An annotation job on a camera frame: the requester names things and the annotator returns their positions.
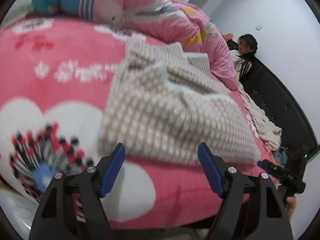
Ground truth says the pink floral blanket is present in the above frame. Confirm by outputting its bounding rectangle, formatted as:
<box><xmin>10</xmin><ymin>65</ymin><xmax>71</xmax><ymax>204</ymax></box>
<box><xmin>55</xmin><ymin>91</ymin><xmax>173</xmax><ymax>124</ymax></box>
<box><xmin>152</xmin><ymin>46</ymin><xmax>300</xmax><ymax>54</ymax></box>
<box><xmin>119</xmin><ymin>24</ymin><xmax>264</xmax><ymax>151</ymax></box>
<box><xmin>0</xmin><ymin>15</ymin><xmax>278</xmax><ymax>230</ymax></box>

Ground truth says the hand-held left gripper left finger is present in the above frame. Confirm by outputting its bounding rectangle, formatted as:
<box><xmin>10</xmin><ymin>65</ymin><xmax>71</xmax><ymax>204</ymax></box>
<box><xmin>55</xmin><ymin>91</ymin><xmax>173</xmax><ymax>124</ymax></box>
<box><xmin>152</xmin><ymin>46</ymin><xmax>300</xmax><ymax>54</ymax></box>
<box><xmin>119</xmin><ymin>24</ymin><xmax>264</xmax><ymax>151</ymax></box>
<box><xmin>29</xmin><ymin>142</ymin><xmax>126</xmax><ymax>240</ymax></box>

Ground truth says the beige white checked coat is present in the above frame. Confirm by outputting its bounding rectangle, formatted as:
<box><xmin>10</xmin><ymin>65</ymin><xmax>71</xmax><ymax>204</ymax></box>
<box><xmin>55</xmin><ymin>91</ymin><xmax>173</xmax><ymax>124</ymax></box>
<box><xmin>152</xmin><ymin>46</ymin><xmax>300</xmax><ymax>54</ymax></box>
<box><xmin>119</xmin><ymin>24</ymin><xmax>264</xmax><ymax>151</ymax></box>
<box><xmin>97</xmin><ymin>36</ymin><xmax>262</xmax><ymax>167</ymax></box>

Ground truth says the black padded headboard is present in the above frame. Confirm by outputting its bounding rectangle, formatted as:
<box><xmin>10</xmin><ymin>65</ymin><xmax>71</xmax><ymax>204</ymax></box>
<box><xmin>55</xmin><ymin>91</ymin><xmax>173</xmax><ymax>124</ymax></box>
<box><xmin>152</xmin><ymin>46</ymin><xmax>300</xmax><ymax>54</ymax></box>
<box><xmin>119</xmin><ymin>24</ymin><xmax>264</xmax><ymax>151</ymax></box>
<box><xmin>226</xmin><ymin>40</ymin><xmax>319</xmax><ymax>155</ymax></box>

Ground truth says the cream fluffy garment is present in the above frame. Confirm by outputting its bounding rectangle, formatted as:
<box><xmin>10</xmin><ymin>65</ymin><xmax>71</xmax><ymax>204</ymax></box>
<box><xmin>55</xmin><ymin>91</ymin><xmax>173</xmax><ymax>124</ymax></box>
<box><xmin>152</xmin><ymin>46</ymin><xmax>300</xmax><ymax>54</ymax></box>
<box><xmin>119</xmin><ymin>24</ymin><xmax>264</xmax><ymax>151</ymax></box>
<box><xmin>237</xmin><ymin>84</ymin><xmax>283</xmax><ymax>150</ymax></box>

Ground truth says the person's right hand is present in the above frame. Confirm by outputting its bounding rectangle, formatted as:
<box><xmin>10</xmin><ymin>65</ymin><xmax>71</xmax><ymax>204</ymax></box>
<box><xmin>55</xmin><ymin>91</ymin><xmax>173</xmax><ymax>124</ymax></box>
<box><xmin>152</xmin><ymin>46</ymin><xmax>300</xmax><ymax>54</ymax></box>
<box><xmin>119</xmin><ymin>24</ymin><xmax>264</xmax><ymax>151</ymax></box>
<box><xmin>286</xmin><ymin>196</ymin><xmax>298</xmax><ymax>222</ymax></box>

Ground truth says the blue cloth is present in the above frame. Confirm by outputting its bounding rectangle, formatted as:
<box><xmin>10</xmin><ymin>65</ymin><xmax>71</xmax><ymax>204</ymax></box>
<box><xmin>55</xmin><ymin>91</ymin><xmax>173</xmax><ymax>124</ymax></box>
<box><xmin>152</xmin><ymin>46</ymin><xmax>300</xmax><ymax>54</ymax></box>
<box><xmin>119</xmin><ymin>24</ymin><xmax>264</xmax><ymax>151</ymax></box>
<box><xmin>274</xmin><ymin>147</ymin><xmax>288</xmax><ymax>168</ymax></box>

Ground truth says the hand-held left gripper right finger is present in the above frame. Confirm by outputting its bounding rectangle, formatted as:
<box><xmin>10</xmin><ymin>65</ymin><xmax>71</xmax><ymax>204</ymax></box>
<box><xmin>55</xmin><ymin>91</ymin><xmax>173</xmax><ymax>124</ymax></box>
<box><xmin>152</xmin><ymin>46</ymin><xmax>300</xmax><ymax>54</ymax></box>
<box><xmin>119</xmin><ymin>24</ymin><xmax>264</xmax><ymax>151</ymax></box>
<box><xmin>197</xmin><ymin>142</ymin><xmax>294</xmax><ymax>240</ymax></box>

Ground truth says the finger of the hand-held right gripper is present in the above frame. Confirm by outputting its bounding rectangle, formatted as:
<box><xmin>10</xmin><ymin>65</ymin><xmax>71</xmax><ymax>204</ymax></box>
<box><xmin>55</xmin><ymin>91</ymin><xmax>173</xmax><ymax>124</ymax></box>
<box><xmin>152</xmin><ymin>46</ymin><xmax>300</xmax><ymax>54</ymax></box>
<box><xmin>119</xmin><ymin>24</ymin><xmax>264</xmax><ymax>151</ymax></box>
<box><xmin>272</xmin><ymin>165</ymin><xmax>297</xmax><ymax>183</ymax></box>
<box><xmin>257</xmin><ymin>160</ymin><xmax>275</xmax><ymax>175</ymax></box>

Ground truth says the green patterned cloth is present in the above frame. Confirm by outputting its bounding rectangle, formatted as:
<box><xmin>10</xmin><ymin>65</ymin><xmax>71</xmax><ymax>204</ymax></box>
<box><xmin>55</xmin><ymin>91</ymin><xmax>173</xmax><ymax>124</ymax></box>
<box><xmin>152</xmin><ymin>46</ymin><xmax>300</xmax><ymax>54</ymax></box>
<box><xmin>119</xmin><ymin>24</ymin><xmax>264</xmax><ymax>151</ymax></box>
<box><xmin>4</xmin><ymin>4</ymin><xmax>34</xmax><ymax>25</ymax></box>

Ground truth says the pink and blue quilt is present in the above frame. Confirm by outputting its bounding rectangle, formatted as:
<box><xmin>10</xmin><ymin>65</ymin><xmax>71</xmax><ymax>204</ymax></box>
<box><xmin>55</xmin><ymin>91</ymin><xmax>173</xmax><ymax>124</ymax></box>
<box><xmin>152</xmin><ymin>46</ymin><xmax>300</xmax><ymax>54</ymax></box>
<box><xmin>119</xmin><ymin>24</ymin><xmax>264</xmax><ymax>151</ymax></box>
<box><xmin>31</xmin><ymin>0</ymin><xmax>239</xmax><ymax>90</ymax></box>

